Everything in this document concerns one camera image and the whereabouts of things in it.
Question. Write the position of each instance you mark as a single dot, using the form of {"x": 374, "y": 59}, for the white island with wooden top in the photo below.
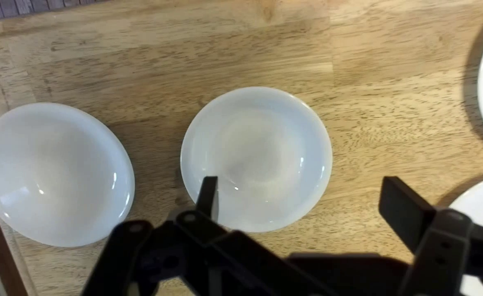
{"x": 361, "y": 82}

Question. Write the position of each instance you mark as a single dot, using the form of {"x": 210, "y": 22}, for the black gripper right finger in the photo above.
{"x": 443, "y": 247}

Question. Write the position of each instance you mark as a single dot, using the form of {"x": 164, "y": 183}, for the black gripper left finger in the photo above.
{"x": 197, "y": 257}

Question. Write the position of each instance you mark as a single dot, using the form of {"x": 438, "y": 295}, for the white shallow bowl plate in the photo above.
{"x": 49, "y": 175}
{"x": 258, "y": 153}

